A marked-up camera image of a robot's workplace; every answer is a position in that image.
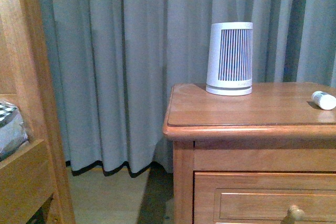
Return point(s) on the wooden drawer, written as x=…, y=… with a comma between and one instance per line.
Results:
x=264, y=198

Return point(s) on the white medicine bottle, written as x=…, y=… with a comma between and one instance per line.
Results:
x=324, y=100

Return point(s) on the white cylindrical air purifier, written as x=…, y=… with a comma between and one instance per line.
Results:
x=230, y=59

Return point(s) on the grey curtain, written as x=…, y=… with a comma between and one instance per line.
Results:
x=114, y=62

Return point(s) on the wooden nightstand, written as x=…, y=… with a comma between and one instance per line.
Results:
x=275, y=129

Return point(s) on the black white checkered sheet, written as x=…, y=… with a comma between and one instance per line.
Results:
x=6, y=111

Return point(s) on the wooden bed frame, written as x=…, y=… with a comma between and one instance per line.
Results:
x=34, y=178

